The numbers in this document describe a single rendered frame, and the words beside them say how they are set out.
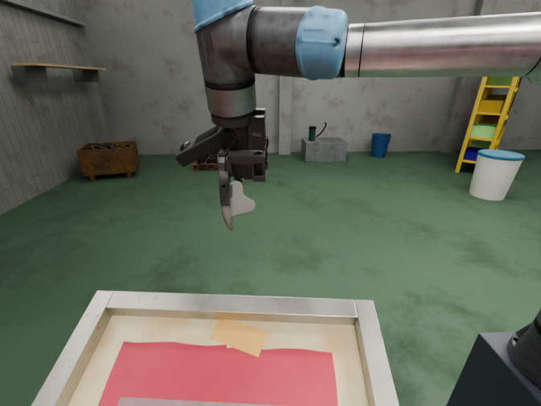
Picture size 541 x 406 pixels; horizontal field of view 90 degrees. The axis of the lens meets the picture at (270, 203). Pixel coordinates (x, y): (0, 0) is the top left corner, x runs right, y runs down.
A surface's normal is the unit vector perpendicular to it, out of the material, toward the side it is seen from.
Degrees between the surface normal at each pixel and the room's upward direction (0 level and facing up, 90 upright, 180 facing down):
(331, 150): 90
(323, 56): 111
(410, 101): 90
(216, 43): 106
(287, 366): 18
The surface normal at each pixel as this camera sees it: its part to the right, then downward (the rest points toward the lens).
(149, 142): 0.05, 0.41
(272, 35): -0.30, 0.29
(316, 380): -0.02, -0.74
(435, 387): 0.00, -0.91
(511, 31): -0.29, 0.06
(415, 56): -0.29, 0.69
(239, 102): 0.44, 0.59
